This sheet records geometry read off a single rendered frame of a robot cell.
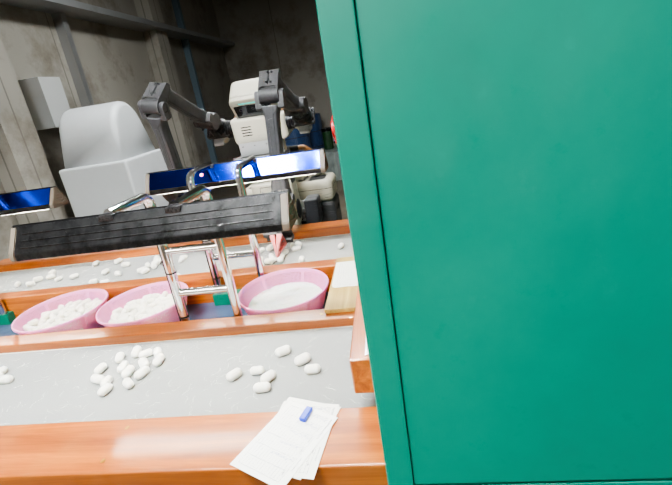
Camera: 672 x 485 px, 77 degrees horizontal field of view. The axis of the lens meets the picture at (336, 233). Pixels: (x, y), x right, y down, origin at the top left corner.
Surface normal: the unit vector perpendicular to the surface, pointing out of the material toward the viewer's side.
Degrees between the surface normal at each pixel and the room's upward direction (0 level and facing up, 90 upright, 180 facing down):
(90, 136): 80
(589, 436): 90
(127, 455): 0
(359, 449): 0
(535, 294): 90
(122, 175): 90
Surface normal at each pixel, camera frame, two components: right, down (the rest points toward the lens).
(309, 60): -0.11, 0.33
